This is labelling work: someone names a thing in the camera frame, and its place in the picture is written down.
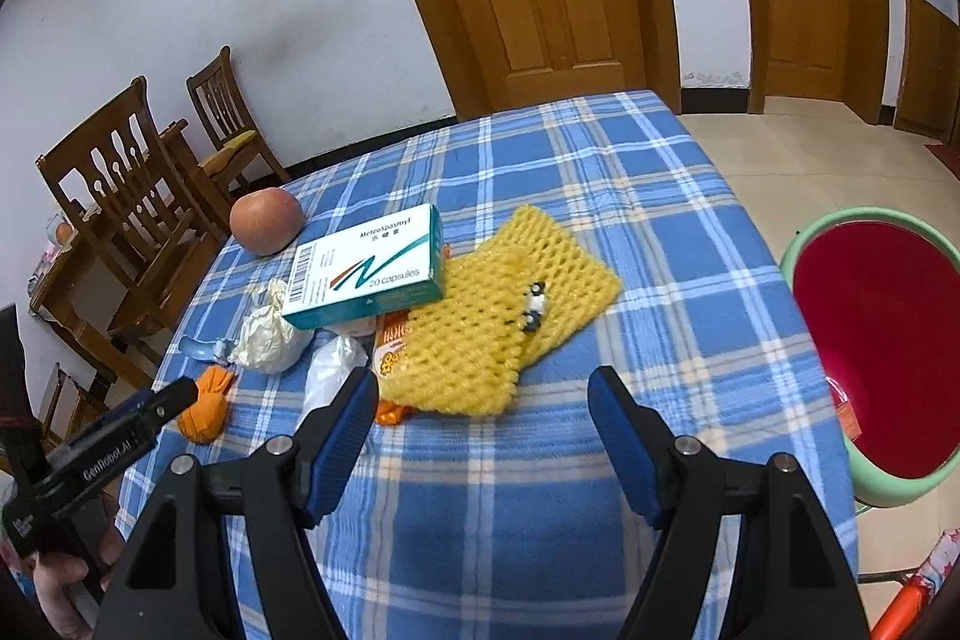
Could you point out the orange snack packet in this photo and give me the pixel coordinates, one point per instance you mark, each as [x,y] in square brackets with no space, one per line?
[390,355]

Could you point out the small wooden cabinet door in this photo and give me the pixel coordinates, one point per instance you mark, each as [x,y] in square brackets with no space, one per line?
[930,63]

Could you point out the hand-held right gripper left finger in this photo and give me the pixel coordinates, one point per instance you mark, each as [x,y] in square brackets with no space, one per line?
[349,437]

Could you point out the person's left hand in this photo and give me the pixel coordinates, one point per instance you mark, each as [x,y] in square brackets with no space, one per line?
[64,587]

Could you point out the large wooden chair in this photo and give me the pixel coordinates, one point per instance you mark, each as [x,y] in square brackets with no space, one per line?
[112,160]

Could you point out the small wooden chair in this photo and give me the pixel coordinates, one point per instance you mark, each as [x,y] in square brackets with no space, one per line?
[217,100]

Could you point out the blue plaid tablecloth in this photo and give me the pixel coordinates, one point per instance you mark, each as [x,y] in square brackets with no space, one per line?
[585,183]

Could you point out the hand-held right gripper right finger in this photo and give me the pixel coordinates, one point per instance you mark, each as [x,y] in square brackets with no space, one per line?
[622,452]

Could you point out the wooden side table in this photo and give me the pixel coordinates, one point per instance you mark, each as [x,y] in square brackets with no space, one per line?
[75,280]

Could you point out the yellow foam fruit net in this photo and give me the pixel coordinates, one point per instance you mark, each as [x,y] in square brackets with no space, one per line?
[574,280]
[457,347]

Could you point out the red apple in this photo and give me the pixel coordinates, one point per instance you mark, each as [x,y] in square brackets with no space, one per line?
[266,220]

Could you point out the cream paper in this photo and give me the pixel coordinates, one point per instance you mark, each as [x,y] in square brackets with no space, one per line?
[266,340]

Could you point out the green basin red inside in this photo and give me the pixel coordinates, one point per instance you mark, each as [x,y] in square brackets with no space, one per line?
[885,347]

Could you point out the orange crumpled bag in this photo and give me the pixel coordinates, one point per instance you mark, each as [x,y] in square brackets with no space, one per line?
[204,411]

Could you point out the white crumpled cloth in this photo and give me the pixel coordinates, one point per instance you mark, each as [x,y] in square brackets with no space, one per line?
[330,370]

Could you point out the small orange box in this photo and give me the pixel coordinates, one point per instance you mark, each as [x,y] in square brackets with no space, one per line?
[847,415]

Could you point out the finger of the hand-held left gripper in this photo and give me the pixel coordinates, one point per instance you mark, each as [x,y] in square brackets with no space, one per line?
[169,400]

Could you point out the orange stick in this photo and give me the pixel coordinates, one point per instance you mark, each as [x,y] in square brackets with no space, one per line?
[900,614]

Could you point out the white teal medicine box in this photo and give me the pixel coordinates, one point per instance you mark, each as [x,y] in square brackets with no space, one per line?
[367,272]

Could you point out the red patterned wrapper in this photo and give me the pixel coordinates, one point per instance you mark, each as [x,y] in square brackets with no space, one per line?
[941,561]

